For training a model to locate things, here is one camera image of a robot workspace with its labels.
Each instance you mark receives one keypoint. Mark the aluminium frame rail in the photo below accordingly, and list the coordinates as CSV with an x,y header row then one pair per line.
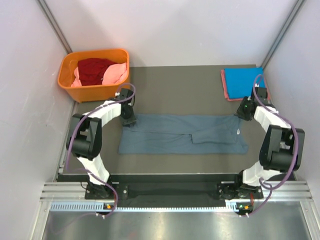
x,y
67,192

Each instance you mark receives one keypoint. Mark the pink t shirt in bin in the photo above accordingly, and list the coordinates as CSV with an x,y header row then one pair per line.
x,y
114,74

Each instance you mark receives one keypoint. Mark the aluminium corner post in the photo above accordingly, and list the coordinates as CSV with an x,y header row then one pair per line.
x,y
54,24
288,21

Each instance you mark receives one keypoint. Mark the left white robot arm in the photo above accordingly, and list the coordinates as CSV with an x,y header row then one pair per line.
x,y
85,138

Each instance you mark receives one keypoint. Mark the grey-blue t shirt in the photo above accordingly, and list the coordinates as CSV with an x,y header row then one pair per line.
x,y
158,134

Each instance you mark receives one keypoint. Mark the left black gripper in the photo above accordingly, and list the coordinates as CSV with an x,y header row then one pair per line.
x,y
130,120

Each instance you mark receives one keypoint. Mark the folded pink t shirt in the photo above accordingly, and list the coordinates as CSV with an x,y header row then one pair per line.
x,y
225,85

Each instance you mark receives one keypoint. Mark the dark red t shirt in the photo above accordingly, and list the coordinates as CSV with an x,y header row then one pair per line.
x,y
92,69

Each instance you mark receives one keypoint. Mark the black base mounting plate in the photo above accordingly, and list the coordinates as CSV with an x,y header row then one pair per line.
x,y
166,190

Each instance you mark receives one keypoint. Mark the left aluminium corner post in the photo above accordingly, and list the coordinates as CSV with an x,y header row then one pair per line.
x,y
54,24

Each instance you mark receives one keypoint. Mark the orange plastic bin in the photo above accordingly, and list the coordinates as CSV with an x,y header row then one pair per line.
x,y
94,92

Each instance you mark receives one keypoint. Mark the right aluminium corner post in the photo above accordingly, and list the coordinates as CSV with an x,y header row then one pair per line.
x,y
288,21

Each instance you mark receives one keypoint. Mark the folded bright blue t shirt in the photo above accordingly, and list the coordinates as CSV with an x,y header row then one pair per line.
x,y
240,82

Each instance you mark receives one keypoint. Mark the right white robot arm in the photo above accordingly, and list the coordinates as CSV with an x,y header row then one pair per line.
x,y
280,153

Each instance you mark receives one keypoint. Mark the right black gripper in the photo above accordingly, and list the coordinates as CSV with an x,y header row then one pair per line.
x,y
239,113

